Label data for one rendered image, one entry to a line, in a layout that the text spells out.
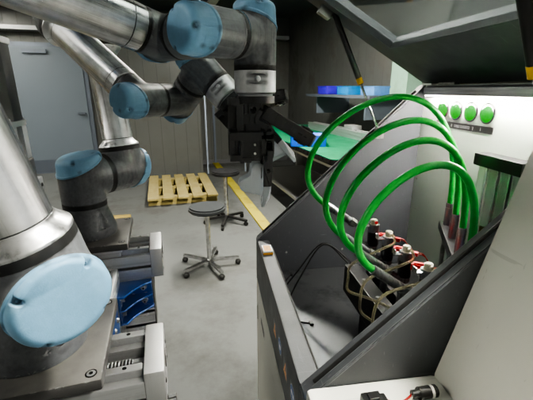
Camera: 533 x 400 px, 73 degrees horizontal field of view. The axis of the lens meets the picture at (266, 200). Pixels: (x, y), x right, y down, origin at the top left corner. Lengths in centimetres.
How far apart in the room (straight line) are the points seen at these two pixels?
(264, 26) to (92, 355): 59
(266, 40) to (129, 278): 78
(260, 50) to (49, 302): 47
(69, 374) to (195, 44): 51
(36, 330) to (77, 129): 685
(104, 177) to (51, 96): 626
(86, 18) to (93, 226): 61
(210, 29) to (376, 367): 58
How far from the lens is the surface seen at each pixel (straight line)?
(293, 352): 76
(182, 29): 58
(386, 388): 68
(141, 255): 111
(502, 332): 62
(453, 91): 112
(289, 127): 67
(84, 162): 106
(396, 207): 133
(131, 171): 114
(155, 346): 73
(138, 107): 82
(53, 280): 46
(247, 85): 65
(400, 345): 66
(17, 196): 45
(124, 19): 65
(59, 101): 729
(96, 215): 109
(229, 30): 60
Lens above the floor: 144
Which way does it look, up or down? 17 degrees down
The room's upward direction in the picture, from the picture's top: straight up
